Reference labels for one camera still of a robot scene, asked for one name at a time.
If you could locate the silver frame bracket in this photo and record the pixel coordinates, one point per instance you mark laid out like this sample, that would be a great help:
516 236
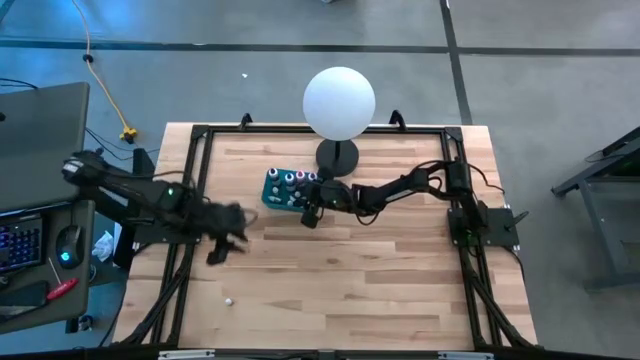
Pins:
465 355
185 354

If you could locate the black computer mouse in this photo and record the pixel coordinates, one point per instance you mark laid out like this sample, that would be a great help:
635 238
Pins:
69 245

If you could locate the backlit keyboard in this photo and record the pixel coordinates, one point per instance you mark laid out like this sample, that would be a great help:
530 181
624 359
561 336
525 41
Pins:
20 245

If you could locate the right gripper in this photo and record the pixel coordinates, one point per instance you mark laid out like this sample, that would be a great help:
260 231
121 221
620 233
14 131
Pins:
310 219

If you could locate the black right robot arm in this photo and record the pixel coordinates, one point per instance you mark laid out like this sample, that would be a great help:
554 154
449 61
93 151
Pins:
380 195

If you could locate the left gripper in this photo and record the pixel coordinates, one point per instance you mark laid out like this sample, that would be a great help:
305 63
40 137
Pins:
225 222

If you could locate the black aluminium table frame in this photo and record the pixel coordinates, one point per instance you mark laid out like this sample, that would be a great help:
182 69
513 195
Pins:
230 130

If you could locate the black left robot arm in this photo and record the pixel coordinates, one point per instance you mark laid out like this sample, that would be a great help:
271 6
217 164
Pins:
130 187

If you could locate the teal plastic bin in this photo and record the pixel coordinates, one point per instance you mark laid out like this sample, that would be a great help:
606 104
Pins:
266 192

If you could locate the white crumpled bag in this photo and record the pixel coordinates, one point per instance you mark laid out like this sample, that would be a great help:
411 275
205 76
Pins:
102 247

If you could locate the black phone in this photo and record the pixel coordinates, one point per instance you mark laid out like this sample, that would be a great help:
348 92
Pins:
22 296

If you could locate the black frame hook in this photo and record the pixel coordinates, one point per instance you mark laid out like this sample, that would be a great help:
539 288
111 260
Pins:
246 119
397 119

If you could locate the grey desk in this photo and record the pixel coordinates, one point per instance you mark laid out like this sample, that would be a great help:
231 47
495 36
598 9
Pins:
75 305

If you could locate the grey metal cart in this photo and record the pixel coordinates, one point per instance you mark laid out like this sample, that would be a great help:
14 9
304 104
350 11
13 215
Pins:
600 225

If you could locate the white globe lamp black base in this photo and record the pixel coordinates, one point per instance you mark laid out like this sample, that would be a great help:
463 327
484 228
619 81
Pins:
339 102

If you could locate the grey laptop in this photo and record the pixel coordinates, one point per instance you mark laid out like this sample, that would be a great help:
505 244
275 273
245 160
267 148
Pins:
40 145

